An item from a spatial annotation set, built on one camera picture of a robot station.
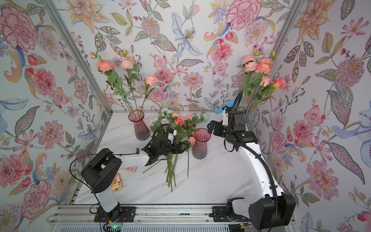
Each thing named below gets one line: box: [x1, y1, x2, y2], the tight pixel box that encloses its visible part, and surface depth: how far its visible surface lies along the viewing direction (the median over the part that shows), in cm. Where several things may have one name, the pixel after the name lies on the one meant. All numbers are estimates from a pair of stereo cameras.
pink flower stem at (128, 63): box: [120, 55, 139, 111], surface depth 86 cm
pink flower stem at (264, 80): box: [248, 75, 272, 111], surface depth 78 cm
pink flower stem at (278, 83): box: [255, 77, 287, 108], surface depth 79 cm
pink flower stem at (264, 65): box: [256, 50, 277, 76], surface depth 78 cm
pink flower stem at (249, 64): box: [242, 55, 257, 114], surface depth 84 cm
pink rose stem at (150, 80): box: [141, 74, 158, 111], surface depth 80 cm
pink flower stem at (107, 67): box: [96, 59, 132, 113], surface depth 82 cm
